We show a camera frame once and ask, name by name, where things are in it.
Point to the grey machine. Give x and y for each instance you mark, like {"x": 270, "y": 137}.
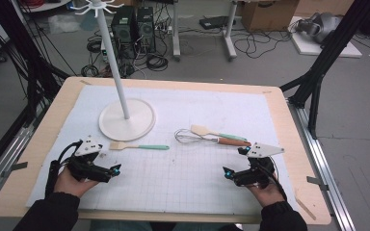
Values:
{"x": 321, "y": 27}

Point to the white board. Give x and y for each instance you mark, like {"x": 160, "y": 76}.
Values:
{"x": 314, "y": 48}

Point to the round white table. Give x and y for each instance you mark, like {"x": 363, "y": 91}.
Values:
{"x": 51, "y": 6}

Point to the white hook rack stand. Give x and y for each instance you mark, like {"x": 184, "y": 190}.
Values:
{"x": 126, "y": 123}

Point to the person's right hand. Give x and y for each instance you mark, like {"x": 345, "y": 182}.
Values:
{"x": 268, "y": 194}

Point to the black frame post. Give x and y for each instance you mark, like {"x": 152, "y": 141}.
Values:
{"x": 334, "y": 41}
{"x": 37, "y": 80}

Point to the person's left hand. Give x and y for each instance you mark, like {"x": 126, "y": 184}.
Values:
{"x": 69, "y": 184}

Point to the clear plastic bag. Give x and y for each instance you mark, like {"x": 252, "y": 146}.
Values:
{"x": 64, "y": 24}

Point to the flat black device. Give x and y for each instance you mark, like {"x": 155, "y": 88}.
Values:
{"x": 215, "y": 21}

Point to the black computer tower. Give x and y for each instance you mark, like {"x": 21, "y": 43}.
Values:
{"x": 146, "y": 30}
{"x": 123, "y": 32}

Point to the aluminium rail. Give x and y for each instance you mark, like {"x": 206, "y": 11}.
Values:
{"x": 316, "y": 154}
{"x": 9, "y": 154}

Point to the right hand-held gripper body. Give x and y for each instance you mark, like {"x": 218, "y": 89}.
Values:
{"x": 263, "y": 150}

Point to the white grid mat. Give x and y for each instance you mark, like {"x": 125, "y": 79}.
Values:
{"x": 189, "y": 179}

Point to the white table leg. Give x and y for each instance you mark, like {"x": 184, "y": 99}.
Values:
{"x": 229, "y": 35}
{"x": 176, "y": 32}

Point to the cardboard box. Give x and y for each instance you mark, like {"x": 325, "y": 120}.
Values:
{"x": 266, "y": 16}

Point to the metal clamp bracket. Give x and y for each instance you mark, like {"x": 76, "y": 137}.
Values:
{"x": 16, "y": 166}
{"x": 316, "y": 182}

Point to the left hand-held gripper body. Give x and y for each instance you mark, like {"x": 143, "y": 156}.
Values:
{"x": 87, "y": 146}

